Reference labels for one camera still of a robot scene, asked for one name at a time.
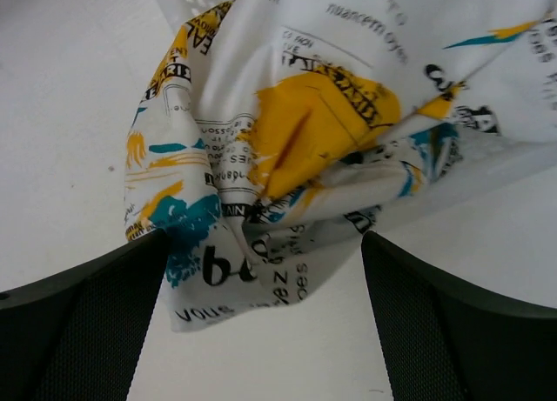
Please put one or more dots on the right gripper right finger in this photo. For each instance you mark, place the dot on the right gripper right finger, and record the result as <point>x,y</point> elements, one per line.
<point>444,338</point>

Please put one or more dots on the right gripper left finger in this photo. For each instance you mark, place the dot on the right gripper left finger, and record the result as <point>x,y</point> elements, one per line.
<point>78,334</point>

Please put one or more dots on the white patterned printed shorts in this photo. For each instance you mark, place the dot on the white patterned printed shorts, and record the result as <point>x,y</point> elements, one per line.
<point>274,132</point>

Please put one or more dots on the white perforated plastic basket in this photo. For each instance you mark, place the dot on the white perforated plastic basket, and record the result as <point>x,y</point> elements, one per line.
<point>196,1</point>

